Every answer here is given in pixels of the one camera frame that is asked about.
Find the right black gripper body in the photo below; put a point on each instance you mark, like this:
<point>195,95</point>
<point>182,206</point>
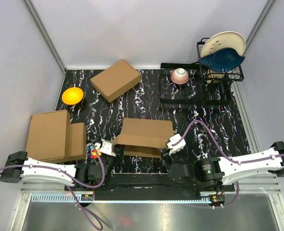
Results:
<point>167,159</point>

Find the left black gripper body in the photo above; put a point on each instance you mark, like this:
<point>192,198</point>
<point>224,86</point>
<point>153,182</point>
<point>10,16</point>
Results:
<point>110,163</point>

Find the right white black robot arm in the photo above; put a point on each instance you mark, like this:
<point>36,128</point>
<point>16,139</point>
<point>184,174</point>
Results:
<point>219,171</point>

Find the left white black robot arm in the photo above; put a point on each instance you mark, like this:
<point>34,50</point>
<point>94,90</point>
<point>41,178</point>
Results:
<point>90,175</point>

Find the small cardboard box left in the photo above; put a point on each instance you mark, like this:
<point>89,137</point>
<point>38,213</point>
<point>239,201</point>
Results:
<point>77,141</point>

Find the large cardboard box left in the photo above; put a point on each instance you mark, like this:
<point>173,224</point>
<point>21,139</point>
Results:
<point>48,137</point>

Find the closed cardboard box back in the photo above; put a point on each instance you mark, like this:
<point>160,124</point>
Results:
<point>116,80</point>

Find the rainbow flower toy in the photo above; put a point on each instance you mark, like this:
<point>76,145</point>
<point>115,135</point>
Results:
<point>93,152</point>

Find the orange bowl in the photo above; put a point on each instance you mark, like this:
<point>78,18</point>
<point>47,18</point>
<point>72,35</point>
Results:
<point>72,96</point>

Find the pink patterned bowl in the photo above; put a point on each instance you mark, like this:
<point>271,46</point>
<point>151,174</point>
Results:
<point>180,76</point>

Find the beige cup in rack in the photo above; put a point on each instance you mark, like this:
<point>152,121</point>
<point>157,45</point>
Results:
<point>214,78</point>

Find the blue leaf plate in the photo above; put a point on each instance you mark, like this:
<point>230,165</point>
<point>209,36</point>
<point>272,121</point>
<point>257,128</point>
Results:
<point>223,60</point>

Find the cream floral plate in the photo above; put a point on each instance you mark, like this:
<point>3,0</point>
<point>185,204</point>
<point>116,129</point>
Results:
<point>226,39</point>

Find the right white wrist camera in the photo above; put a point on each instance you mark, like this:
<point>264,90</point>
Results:
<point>175,144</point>

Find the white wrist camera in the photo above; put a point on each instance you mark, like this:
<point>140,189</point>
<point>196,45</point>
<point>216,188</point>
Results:
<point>107,147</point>
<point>175,144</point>

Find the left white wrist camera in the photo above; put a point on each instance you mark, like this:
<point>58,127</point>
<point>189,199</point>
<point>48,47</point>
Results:
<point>107,147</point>

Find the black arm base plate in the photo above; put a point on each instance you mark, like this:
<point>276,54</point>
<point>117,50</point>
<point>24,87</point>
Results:
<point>153,180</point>

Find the black wire dish rack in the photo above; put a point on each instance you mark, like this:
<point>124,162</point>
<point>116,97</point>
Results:
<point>196,91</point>

